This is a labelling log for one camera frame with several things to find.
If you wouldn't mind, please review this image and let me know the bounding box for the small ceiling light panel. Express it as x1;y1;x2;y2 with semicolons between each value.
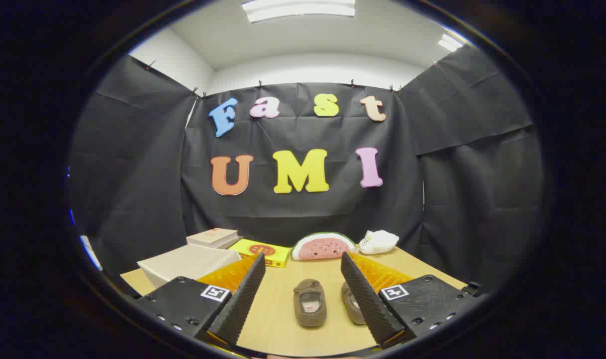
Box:
438;33;464;52

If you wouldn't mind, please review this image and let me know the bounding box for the brown fuzzy slipper shoe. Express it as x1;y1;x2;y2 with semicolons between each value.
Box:
293;278;327;328
341;282;367;326

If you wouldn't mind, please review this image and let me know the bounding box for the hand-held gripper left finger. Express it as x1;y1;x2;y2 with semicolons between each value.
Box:
134;252;267;347

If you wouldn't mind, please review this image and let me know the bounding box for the yellow book with red circle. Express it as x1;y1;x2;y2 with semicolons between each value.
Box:
228;238;292;268

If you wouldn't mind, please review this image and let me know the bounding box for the white plush toy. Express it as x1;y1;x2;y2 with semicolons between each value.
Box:
358;230;400;255

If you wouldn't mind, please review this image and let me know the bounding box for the beige paperback book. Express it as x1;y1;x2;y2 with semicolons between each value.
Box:
186;228;239;246

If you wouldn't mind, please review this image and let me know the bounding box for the large ceiling light panel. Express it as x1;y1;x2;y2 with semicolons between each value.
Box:
241;0;356;23

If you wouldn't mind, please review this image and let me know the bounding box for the black backdrop cloth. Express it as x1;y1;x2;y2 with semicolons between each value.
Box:
69;45;545;295

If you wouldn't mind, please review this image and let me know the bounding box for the cream fabric storage box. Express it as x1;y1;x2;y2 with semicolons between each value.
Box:
137;243;242;289

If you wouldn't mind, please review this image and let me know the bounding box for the watermelon slice plush toy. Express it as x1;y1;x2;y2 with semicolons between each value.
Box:
290;232;357;261

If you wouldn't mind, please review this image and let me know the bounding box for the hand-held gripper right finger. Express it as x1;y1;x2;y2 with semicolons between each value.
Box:
340;251;483;350

